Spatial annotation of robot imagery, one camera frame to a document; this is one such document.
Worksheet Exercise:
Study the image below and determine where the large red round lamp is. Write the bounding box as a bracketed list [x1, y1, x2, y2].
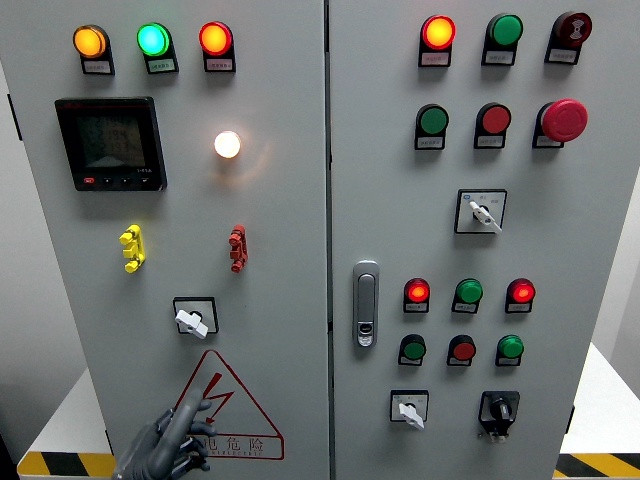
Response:
[421, 14, 458, 51]
[198, 21, 234, 57]

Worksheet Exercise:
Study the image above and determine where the small yellow handle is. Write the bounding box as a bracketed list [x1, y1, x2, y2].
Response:
[118, 223, 147, 274]

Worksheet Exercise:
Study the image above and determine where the small red handle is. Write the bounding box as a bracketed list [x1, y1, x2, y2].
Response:
[227, 224, 249, 274]

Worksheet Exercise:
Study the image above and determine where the dark red buzzer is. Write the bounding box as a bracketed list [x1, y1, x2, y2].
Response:
[554, 11, 594, 46]

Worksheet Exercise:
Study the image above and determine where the large red stop button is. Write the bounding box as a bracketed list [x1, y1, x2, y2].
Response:
[536, 98, 590, 144]

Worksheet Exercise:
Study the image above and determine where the yellow round lamp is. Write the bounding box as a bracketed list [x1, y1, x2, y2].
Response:
[72, 24, 111, 60]

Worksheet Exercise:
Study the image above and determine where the small red push button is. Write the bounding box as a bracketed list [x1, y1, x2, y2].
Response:
[448, 334, 478, 363]

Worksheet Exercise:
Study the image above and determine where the large white-handle turn switch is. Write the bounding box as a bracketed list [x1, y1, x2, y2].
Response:
[453, 188, 508, 236]

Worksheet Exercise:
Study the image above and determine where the clear white lamp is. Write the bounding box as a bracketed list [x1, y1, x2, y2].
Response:
[213, 130, 242, 160]

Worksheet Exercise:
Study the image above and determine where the black display meter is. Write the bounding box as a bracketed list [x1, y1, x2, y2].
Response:
[54, 96, 169, 193]

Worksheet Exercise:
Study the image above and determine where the silver door lock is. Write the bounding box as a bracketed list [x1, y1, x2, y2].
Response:
[351, 259, 380, 349]

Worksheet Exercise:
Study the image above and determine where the large green push button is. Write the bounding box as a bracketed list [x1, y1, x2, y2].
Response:
[417, 103, 451, 136]

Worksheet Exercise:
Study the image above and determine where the black-handle turn switch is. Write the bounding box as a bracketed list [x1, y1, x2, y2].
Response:
[477, 390, 521, 443]

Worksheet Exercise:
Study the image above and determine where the large red push button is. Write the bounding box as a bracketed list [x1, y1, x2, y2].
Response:
[476, 102, 513, 136]

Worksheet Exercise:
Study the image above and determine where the small red round lamp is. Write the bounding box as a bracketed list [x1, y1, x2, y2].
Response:
[404, 277, 431, 305]
[506, 277, 537, 305]

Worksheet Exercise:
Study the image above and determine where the bright green round lamp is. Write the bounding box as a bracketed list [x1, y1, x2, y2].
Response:
[136, 22, 173, 58]

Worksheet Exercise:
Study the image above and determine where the red warning triangle sign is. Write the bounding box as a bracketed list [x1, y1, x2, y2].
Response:
[172, 349, 285, 460]

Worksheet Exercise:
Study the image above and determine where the large dark green lamp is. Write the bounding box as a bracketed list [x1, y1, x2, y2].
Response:
[486, 13, 525, 49]

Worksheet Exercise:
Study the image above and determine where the pale grey cabinet door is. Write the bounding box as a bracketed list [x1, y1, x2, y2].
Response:
[326, 0, 640, 480]
[0, 0, 330, 480]

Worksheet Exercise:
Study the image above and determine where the small green push button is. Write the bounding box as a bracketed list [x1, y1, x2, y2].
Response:
[399, 333, 428, 362]

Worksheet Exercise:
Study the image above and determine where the small green round lamp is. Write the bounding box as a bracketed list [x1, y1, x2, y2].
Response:
[496, 334, 526, 361]
[454, 277, 485, 305]

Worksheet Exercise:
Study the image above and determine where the plain-plate white-handle turn switch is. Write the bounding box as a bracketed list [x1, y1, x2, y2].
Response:
[172, 296, 220, 341]

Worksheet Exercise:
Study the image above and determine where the small printed white-handle turn switch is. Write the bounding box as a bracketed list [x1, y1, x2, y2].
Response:
[389, 389, 430, 431]

